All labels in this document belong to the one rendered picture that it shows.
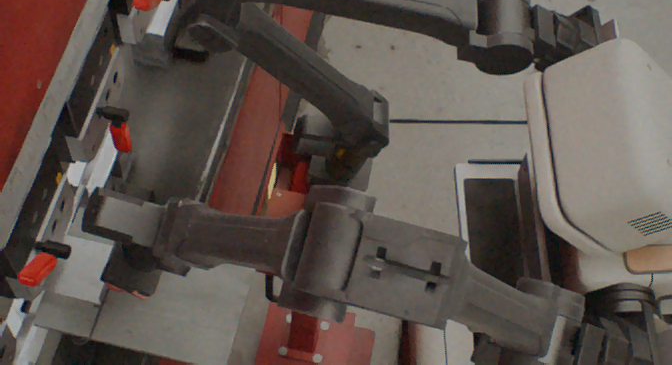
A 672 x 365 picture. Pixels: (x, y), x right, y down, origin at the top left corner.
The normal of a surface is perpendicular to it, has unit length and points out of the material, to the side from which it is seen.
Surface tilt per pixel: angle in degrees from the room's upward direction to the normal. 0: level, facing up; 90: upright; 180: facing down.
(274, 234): 61
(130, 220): 32
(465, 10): 15
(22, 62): 90
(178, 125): 0
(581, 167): 42
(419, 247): 21
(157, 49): 90
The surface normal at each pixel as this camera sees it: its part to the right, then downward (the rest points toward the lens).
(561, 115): -0.63, -0.37
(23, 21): 0.97, 0.22
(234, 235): -0.85, -0.30
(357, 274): -0.09, -0.17
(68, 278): 0.05, -0.49
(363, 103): 0.82, -0.24
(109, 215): 0.36, -0.04
